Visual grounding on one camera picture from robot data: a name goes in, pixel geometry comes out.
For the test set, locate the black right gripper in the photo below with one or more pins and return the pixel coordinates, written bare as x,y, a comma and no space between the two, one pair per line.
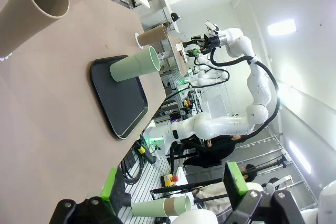
211,41

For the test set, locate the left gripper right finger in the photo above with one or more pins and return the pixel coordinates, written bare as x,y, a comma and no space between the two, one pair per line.
235,184

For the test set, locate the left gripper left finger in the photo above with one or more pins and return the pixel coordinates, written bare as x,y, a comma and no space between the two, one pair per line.
110,190

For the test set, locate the tall brown cup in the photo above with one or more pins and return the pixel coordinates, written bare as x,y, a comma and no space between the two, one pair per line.
153,37
169,205
21,19

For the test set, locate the white paper doily coaster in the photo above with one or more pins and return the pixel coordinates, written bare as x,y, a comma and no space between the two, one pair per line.
136,36
5,57

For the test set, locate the tall pale green cup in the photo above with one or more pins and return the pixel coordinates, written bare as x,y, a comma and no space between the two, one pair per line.
148,207
131,66
182,203

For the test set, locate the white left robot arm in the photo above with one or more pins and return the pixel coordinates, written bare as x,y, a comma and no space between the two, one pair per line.
194,218

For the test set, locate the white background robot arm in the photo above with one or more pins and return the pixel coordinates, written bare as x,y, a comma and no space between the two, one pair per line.
210,73

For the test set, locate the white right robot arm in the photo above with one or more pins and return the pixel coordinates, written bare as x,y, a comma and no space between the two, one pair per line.
223,127

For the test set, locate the white folded card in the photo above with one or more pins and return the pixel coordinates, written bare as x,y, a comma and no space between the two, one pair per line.
179,47

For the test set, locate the brown top table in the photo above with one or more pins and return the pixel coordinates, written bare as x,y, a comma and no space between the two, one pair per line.
181,61

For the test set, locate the small black round object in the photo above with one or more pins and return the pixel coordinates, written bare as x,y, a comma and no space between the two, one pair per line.
174,17

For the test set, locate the person in black clothes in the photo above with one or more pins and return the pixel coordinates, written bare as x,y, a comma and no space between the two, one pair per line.
210,150

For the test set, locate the black tripod pole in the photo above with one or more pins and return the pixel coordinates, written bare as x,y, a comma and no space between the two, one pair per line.
183,186

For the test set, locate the yellow emergency stop box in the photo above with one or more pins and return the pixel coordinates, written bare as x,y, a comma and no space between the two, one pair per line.
169,180

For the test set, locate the black plastic tray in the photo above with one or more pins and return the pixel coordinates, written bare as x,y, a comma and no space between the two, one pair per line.
120,108

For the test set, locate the ceiling light panel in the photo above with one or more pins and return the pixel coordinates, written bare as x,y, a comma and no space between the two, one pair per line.
282,26

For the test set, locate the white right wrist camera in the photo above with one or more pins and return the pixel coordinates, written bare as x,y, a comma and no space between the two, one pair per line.
211,27

